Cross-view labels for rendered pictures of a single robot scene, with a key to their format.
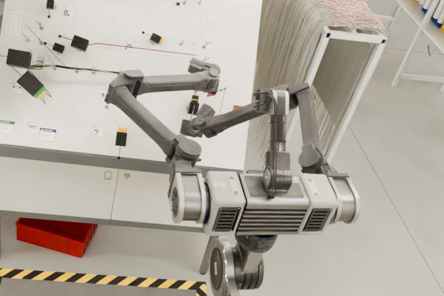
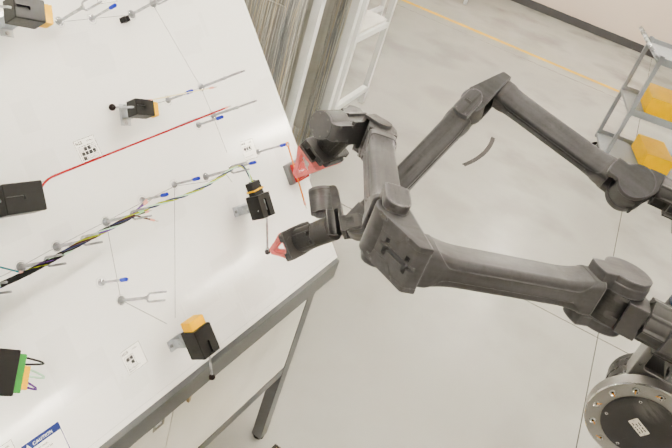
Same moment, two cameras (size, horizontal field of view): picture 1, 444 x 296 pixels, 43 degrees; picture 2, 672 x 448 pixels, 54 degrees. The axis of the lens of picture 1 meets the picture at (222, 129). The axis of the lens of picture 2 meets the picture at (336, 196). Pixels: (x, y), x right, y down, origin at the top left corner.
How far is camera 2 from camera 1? 172 cm
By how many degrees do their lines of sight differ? 43
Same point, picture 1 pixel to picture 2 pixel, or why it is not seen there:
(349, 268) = (365, 294)
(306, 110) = (539, 114)
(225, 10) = (196, 4)
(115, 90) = (437, 255)
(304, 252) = (316, 312)
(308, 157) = (637, 181)
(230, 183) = not seen: outside the picture
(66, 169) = not seen: outside the picture
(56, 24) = not seen: outside the picture
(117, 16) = (30, 94)
